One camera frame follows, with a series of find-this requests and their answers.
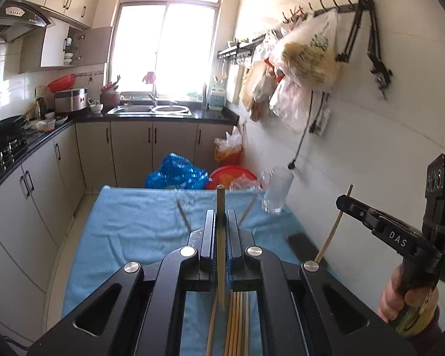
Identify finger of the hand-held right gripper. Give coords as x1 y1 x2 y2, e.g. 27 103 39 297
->
336 194 387 231

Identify steel range hood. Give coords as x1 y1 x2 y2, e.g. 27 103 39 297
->
0 0 56 44

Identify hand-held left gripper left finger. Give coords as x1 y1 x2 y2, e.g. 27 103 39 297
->
28 209 218 356

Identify black wok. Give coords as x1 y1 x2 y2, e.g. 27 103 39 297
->
0 114 27 138

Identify person's right forearm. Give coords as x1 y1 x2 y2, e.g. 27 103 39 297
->
404 313 445 356

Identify black countertop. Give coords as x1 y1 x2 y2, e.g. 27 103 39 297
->
0 104 240 201

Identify black wall rack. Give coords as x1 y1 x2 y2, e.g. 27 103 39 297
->
217 34 267 65

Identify blue and white soap container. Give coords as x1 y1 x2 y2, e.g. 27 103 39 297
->
208 85 226 111

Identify brown utensil pot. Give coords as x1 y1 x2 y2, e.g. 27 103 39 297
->
100 82 122 107

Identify person's right hand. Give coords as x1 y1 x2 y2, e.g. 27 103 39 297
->
378 263 436 324

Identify blue towel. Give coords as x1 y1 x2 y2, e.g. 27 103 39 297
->
61 185 344 356

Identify open cabinet door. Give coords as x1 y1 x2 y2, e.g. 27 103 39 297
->
67 26 114 67

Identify kitchen window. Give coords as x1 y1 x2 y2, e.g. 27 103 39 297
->
110 0 231 103

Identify orange trash bin with bag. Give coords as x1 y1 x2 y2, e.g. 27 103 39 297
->
214 126 244 166

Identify white power strip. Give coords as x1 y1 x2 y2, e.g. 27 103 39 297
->
310 108 333 137

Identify black power cable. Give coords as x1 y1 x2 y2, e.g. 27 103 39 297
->
287 91 329 170

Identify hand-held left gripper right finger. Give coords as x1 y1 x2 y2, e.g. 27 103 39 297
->
226 209 418 356

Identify stacked dishes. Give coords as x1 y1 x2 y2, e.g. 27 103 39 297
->
63 37 75 66

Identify single wooden chopstick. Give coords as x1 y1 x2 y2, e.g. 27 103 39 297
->
176 199 192 231
314 184 354 264
217 185 227 311
238 194 258 225

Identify steel rice cooker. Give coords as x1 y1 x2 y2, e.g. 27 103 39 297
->
54 88 89 113

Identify black hook rail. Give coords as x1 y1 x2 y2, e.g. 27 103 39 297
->
281 0 360 19

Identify bunch of hanging plastic bags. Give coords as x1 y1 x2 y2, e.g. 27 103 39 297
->
239 9 344 133

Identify red plastic basin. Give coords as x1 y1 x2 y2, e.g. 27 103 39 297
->
207 165 259 191

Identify cream lower cabinets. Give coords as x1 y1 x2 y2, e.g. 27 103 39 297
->
0 120 245 344

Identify bundle of wooden chopsticks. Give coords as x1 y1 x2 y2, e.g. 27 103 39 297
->
206 291 251 356

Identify blue plastic bag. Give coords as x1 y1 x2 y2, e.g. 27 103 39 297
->
145 152 209 190

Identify clear bag with orange contents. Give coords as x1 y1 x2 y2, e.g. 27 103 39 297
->
229 177 261 192

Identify red plastic colander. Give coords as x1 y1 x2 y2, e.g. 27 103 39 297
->
47 74 76 93

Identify gas stove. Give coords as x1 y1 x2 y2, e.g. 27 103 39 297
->
0 136 29 180

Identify steel faucet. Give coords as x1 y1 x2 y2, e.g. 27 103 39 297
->
147 92 179 108

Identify steel sink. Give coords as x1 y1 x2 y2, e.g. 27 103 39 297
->
107 104 192 117

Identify glass beer mug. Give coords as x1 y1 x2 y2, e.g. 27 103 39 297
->
260 167 295 214

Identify hanging kitchen utensil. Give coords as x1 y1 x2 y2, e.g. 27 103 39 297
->
212 62 229 84

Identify small food bowls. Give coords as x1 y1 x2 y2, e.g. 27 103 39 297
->
36 116 69 133

